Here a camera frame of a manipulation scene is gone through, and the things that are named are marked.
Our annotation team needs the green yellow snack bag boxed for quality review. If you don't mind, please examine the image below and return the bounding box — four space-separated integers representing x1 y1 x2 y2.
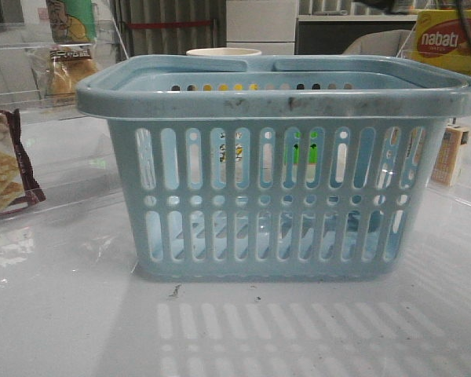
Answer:
46 0 96 44

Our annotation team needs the light blue plastic basket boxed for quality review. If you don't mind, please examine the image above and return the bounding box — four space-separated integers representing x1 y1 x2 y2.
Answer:
76 55 471 280

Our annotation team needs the clear acrylic shelf left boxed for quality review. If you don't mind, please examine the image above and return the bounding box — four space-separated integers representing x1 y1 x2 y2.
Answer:
0 19 128 123

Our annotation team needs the white drawer cabinet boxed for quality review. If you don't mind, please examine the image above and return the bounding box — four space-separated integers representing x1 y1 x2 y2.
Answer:
226 1 299 55

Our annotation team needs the beige armchair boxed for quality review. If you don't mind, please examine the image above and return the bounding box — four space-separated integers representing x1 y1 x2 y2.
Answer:
343 29 411 57

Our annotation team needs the white paper cup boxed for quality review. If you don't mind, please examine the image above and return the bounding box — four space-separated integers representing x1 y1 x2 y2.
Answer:
186 47 262 58

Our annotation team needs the clear acrylic stand right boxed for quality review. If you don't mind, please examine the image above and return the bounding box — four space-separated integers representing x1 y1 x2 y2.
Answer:
394 29 471 215

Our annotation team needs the yellow nabati wafer box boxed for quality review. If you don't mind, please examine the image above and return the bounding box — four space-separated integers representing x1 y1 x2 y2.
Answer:
409 9 471 75

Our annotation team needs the brown cracker snack packet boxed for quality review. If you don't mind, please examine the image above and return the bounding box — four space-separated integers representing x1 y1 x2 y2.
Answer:
0 109 46 216

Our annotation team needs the packaged bread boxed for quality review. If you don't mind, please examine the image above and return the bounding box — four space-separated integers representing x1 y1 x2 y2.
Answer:
29 45 98 101

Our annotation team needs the small beige carton box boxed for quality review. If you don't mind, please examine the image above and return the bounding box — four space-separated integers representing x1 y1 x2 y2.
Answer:
431 125 469 187

